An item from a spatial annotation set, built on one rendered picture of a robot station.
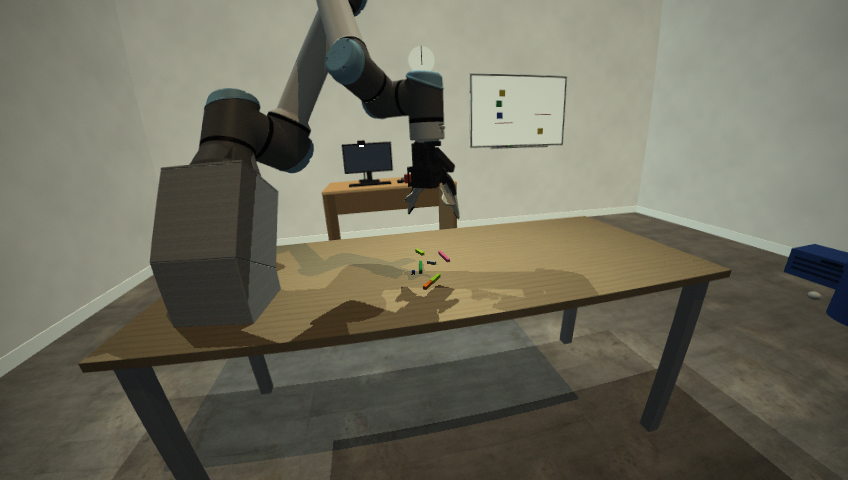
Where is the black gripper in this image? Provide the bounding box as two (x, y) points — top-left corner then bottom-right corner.
(405, 141), (460, 219)

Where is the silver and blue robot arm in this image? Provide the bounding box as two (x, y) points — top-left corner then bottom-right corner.
(189, 0), (445, 176)

